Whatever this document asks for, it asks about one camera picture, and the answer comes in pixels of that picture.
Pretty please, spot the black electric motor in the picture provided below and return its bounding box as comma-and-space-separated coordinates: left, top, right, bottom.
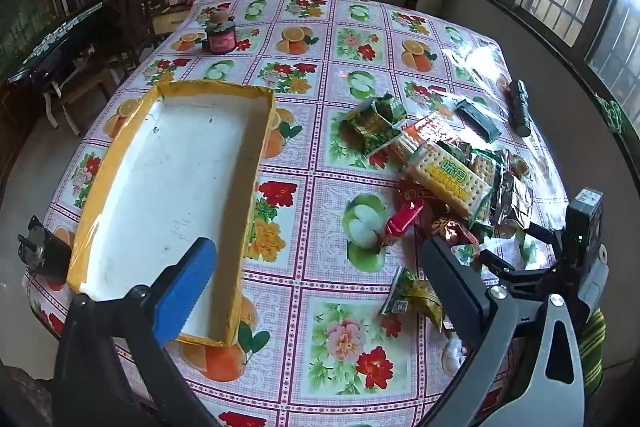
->
17, 214, 73, 283

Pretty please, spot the orange cracker packet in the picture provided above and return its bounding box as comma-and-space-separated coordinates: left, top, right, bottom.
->
387, 112, 461, 168

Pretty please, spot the wooden side table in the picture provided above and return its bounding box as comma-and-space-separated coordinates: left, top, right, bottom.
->
150, 2, 193, 32

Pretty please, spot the black flashlight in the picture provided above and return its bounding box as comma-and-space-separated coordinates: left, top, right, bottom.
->
507, 79, 533, 138

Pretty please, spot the dark red foil packet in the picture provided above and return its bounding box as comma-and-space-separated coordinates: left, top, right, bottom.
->
430, 214, 481, 248

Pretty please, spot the dark jar with pink label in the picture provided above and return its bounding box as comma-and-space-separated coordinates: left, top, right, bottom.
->
202, 7, 238, 55

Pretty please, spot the white tray with yellow edge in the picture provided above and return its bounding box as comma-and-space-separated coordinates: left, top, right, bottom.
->
67, 79, 276, 348

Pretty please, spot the yellow green cracker packet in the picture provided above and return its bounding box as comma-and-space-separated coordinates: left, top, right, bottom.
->
402, 142, 496, 228

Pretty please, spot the floral fruit print tablecloth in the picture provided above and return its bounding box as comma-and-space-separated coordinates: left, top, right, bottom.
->
22, 0, 571, 427

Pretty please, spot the floral wall painting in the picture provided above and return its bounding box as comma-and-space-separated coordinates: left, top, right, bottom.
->
0, 0, 61, 78

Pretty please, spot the red white-edged snack packet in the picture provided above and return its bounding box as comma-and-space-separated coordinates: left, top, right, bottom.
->
377, 199, 426, 248

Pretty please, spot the silver foil packet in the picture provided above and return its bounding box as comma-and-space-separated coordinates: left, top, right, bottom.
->
492, 172, 536, 235

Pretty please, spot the green wrapped cracker packet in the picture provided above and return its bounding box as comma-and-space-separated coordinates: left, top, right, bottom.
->
470, 149, 506, 188

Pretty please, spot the large green snack packet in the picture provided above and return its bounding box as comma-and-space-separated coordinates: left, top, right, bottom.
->
340, 94, 408, 155

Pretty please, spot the small green yellow packet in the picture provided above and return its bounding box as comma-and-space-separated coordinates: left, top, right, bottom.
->
377, 266, 446, 333

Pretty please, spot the wooden stool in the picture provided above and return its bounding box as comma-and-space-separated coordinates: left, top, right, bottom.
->
60, 67, 118, 135

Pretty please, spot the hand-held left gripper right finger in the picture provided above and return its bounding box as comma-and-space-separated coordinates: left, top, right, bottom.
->
420, 237, 586, 427

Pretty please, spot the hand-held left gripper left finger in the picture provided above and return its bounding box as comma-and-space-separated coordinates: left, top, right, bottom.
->
52, 237, 221, 427

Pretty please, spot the black mahjong table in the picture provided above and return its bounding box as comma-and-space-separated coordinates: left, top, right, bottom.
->
7, 0, 118, 82

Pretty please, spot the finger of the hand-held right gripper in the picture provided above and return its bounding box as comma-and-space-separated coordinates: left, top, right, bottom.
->
477, 247, 557, 294
520, 226, 567, 254

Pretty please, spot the dark green flat packet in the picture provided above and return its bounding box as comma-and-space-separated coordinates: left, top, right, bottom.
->
455, 99, 501, 142

